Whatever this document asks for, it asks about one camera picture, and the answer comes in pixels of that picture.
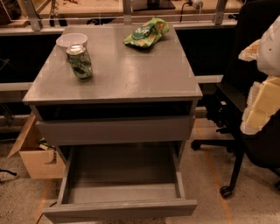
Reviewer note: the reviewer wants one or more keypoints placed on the foam-padded gripper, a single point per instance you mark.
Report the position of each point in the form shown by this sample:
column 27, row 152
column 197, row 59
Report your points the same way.
column 270, row 51

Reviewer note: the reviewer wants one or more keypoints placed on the grey drawer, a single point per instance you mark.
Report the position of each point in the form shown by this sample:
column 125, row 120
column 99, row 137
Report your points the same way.
column 162, row 129
column 121, row 181

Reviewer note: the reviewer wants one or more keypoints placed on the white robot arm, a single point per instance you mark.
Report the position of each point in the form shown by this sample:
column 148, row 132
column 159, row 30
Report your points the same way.
column 273, row 34

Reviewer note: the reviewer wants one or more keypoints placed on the grey top drawer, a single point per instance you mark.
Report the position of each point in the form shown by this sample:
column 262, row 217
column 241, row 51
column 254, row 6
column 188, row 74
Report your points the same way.
column 162, row 129

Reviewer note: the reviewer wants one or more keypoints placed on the grey drawer cabinet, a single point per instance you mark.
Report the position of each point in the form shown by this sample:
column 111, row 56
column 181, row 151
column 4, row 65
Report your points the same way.
column 127, row 83

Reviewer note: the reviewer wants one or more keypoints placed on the black office chair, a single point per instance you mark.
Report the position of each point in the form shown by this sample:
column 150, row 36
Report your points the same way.
column 226, row 105

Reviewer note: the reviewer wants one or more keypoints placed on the green chip bag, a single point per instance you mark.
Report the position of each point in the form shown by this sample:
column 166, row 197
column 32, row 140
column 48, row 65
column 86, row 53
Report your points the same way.
column 147, row 34

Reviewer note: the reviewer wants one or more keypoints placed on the glass jar with green contents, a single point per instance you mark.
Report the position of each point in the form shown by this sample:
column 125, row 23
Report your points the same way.
column 80, row 61

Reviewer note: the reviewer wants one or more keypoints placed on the white bowl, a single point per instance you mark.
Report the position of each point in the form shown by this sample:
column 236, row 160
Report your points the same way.
column 66, row 40

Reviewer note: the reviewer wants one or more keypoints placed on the open cardboard box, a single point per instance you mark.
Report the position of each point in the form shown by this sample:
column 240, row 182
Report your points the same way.
column 40, row 160

